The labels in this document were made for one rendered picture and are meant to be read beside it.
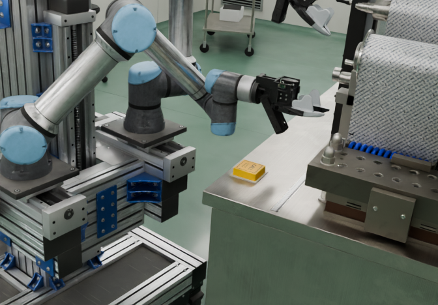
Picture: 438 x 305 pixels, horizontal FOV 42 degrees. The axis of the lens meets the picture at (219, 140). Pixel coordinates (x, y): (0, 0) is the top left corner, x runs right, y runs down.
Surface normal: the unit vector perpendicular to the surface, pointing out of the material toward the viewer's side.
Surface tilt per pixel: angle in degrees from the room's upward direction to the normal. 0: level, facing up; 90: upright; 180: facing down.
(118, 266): 0
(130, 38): 84
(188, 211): 0
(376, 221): 90
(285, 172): 0
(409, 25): 92
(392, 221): 90
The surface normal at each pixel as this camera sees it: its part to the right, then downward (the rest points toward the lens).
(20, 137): 0.21, 0.50
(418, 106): -0.47, 0.33
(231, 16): -0.22, 0.39
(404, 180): 0.07, -0.91
